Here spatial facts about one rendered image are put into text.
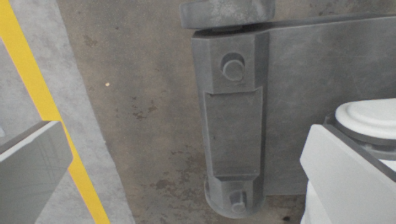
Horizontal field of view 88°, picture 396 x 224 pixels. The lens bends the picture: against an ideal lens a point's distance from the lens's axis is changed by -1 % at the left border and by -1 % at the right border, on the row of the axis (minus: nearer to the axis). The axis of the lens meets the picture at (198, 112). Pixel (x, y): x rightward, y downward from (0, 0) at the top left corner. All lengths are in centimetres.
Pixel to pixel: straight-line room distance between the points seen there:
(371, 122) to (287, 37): 20
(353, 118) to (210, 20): 29
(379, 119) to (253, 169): 29
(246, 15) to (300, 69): 16
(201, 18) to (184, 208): 79
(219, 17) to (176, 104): 35
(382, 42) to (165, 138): 62
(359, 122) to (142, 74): 54
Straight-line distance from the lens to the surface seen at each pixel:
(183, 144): 75
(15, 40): 85
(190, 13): 43
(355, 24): 50
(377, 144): 41
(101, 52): 69
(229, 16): 40
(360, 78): 55
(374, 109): 45
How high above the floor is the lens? 61
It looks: 62 degrees down
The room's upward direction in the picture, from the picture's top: 172 degrees counter-clockwise
